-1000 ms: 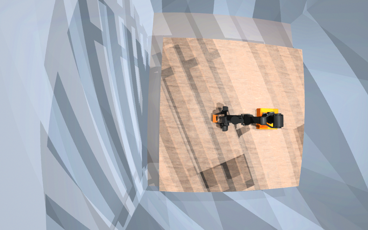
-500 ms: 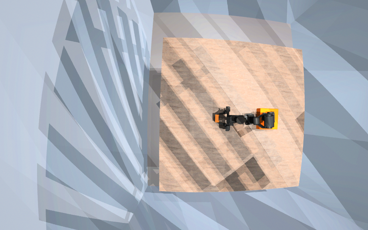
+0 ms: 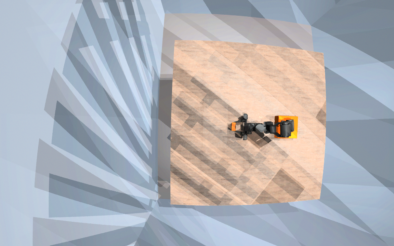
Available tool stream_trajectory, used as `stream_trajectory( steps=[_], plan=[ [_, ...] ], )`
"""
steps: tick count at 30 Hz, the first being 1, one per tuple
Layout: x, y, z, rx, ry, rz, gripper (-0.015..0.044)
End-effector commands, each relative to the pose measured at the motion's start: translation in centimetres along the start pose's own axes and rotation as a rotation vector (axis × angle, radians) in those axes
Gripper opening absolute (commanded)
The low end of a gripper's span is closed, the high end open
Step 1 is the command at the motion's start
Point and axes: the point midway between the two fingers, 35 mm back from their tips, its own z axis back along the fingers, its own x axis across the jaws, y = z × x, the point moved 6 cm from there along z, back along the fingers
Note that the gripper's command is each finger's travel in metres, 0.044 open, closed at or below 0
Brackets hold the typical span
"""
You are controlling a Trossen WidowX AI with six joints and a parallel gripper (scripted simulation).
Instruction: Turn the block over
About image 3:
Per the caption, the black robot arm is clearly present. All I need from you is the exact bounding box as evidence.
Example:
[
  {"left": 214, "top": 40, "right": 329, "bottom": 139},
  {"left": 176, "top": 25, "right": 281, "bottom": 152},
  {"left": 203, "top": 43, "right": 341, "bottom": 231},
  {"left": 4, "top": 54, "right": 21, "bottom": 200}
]
[{"left": 244, "top": 120, "right": 294, "bottom": 138}]

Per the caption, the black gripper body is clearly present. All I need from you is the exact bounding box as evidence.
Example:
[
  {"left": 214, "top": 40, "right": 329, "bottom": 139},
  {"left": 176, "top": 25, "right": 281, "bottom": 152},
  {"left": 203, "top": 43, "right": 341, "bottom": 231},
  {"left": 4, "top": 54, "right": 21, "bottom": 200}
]
[{"left": 243, "top": 114, "right": 255, "bottom": 140}]

